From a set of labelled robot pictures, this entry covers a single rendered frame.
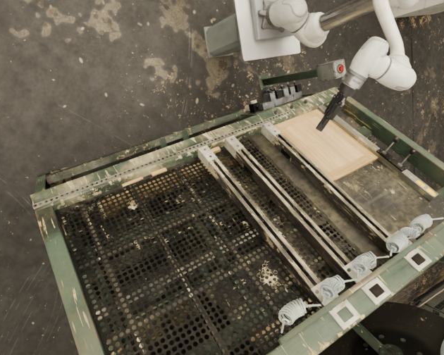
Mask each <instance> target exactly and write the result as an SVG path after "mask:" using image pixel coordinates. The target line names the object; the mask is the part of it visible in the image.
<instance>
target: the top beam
mask: <svg viewBox="0 0 444 355"><path fill-rule="evenodd" d="M417 248H418V249H420V250H421V251H422V252H423V253H424V254H425V255H427V256H428V257H429V258H430V259H431V260H432V262H430V264H428V265H427V266H426V267H424V268H423V269H422V270H420V271H419V272H418V271H417V270H416V269H415V268H414V267H412V266H411V265H410V264H409V263H408V262H407V261H406V260H405V259H404V258H401V259H400V260H399V261H398V262H396V263H394V264H393V265H392V266H391V267H389V268H388V269H386V270H385V271H383V272H382V273H381V274H380V275H378V276H377V278H378V279H379V280H380V281H381V282H382V283H383V284H384V285H385V286H386V287H387V288H388V289H389V290H390V291H391V292H392V293H391V294H389V295H388V296H387V297H386V298H385V299H383V300H382V301H381V302H379V303H378V304H377V305H375V303H373V302H372V300H370V298H368V296H367V295H366V294H365V293H364V292H363V291H362V289H361V288H360V289H359V290H357V291H356V292H355V293H354V294H352V295H351V296H349V297H348V298H346V300H348V301H349V302H350V304H351V305H352V306H353V307H354V309H355V310H356V311H357V312H358V314H359V315H360V316H361V317H360V318H359V319H358V320H356V321H355V322H354V323H353V324H351V325H350V326H349V327H347V328H346V329H345V330H343V329H342V328H341V327H340V326H339V325H338V324H337V322H336V321H335V320H334V318H333V317H332V315H331V314H330V313H329V312H328V313H326V314H325V315H323V316H322V317H320V318H319V319H318V320H316V321H315V322H313V323H312V324H311V325H310V326H308V327H307V328H305V329H304V330H303V331H302V332H300V333H299V334H297V335H295V336H294V337H293V338H292V339H291V340H289V341H287V342H286V343H285V344H284V345H282V346H281V345H279V346H277V347H276V348H275V349H273V350H272V351H270V352H269V353H268V354H267V355H319V354H320V353H321V352H322V351H323V350H325V349H326V348H328V347H329V346H330V345H332V343H334V342H335V341H336V340H338V339H339V338H340V337H342V336H343V335H344V334H345V333H346V332H348V331H349V330H351V329H352V328H353V327H354V326H355V325H356V324H358V323H359V322H361V321H362V320H363V319H365V318H366V317H367V316H368V315H369V314H371V313H372V312H373V311H375V310H376V309H377V308H378V307H379V306H381V305H382V304H384V303H385V302H386V301H387V300H389V298H391V297H392V296H394V295H395V294H396V293H398V292H399V291H400V290H401V289H402V288H404V287H405V286H406V285H408V284H409V283H410V282H411V281H413V280H414V279H415V278H417V277H418V276H419V275H421V274H422V273H423V272H424V271H425V270H427V269H428V268H429V267H431V266H432V265H433V264H434V263H435V262H437V261H438V260H439V259H441V258H442V257H443V256H444V228H443V229H442V230H440V231H439V232H437V233H436V234H435V235H433V236H432V237H430V238H429V239H428V240H426V241H425V242H424V243H422V244H421V245H419V246H418V247H417ZM337 314H338V315H339V316H340V318H341V319H342V320H343V322H344V323H345V322H346V321H348V320H349V319H351V317H353V315H352V314H351V313H350V312H349V310H348V309H347V308H346V307H344V308H343V309H341V310H340V311H339V312H337Z"/></svg>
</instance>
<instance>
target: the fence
mask: <svg viewBox="0 0 444 355"><path fill-rule="evenodd" d="M326 108H327V107H325V106H324V105H321V106H318V108H317V109H318V110H319V111H320V112H322V114H325V113H324V112H325V110H326ZM332 121H333V122H334V123H335V124H336V125H338V126H339V127H341V128H342V129H343V130H344V131H346V133H348V134H349V135H350V136H352V137H353V138H355V139H356V140H357V141H358V142H359V143H360V144H362V145H363V146H364V147H366V148H367V149H368V150H369V151H370V152H372V153H373V154H375V155H376V156H377V157H378V160H379V161H380V162H381V163H382V164H383V165H385V166H386V167H387V168H389V169H390V170H391V171H393V172H394V173H395V174H396V175H397V176H399V177H400V178H401V179H403V180H404V181H405V182H406V183H407V184H408V185H410V186H411V187H413V188H414V189H415V190H416V191H418V193H420V194H421V195H422V196H424V197H425V198H426V199H428V200H429V201H432V200H434V199H435V198H436V197H437V196H438V195H439V193H437V192H436V191H434V190H433V189H432V188H430V187H429V186H428V185H427V184H425V183H424V182H423V181H421V180H420V179H419V178H418V177H416V176H415V175H414V174H412V173H411V172H409V171H408V170H404V171H402V172H401V171H400V170H398V169H397V168H396V167H395V166H394V165H393V164H391V163H390V162H388V161H387V160H386V159H384V158H383V157H382V156H381V155H380V154H378V153H377V152H376V151H377V150H379V149H380V148H378V147H377V146H376V145H375V144H374V143H372V142H371V141H369V140H368V139H367V138H366V137H365V136H363V135H362V134H360V133H359V132H358V131H356V130H355V129H354V128H353V127H352V126H350V125H349V124H347V123H346V122H345V121H344V120H343V119H341V118H340V117H338V116H337V115H336V116H335V118H334V119H332ZM417 180H420V181H421V182H422V183H424V184H425V186H424V187H422V186H421V185H419V184H418V183H417V182H416V181H417ZM428 188H430V189H431V190H433V191H434V192H435V193H436V194H435V195H434V196H433V195H432V194H431V193H430V192H428V191H427V190H426V189H428Z"/></svg>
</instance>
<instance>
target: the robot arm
mask: <svg viewBox="0 0 444 355"><path fill-rule="evenodd" d="M418 1H419V0H351V1H349V2H347V3H346V4H343V5H341V6H339V7H337V8H334V9H333V10H331V11H329V12H327V13H322V12H318V13H309V12H308V8H307V3H306V1H305V0H278V1H276V2H275V1H269V0H263V5H264V10H262V11H258V15H260V16H263V21H262V25H261V28H262V29H263V30H265V29H269V30H277V31H279V32H284V31H285V29H286V30H288V31H290V32H291V33H292V34H293V35H294V36H295V37H296V38H297V39H298V40H299V41H300V42H301V43H303V44H304V45H305V46H308V47H311V48H316V47H318V46H320V45H322V44H323V43H324V41H325V40H326V36H327V34H328V33H329V30H331V29H333V28H335V27H337V26H339V25H342V24H344V23H347V22H349V21H351V20H354V19H355V18H358V17H360V16H363V15H365V14H367V13H370V12H372V11H375V13H376V16H377V18H378V21H379V23H380V25H381V28H382V30H383V33H384V35H385V36H386V39H387V41H386V40H384V39H382V38H380V37H370V38H369V39H368V40H367V41H366V42H365V43H364V44H363V46H362V47H361V48H360V49H359V51H358V52H357V53H356V55H355V56H354V58H353V60H352V62H351V65H350V67H349V68H348V69H347V72H346V73H345V74H344V76H343V78H342V80H343V81H342V82H341V83H340V85H339V86H338V90H339V92H338V93H337V94H334V95H333V98H332V99H331V102H330V103H329V105H328V107H327V108H326V110H325V112H324V113H325V114H324V117H323V118H322V119H321V121H320V122H319V124H318V125H317V126H316V129H317V130H319V131H321V132H322V130H323V129H324V128H325V126H326V125H327V123H328V122H329V120H332V119H334V118H335V116H336V115H337V114H338V113H339V112H340V110H341V109H342V108H343V107H345V105H346V104H344V103H345V101H346V99H347V97H348V96H350V97H352V96H353V94H354V93H355V92H356V91H357V90H356V89H360V87H361V86H362V85H363V84H364V82H365V81H366V79H367V78H368V77H371V78H373V79H375V80H376V81H378V82H379V83H381V84H382V85H384V86H386V87H388V88H390V89H394V90H397V91H403V90H406V89H409V88H410V87H412V86H413V84H414V83H415V82H416V78H417V76H416V73H415V72H414V70H413V69H412V67H411V65H410V63H409V59H408V57H407V56H405V49H404V45H403V42H402V38H401V36H400V32H399V30H398V28H397V24H396V22H395V19H394V16H393V13H392V11H391V8H398V9H402V10H406V9H408V8H411V7H413V6H414V5H415V4H416V3H417V2H418ZM389 47H390V55H389V56H387V55H386V54H387V53H388V48H389Z"/></svg>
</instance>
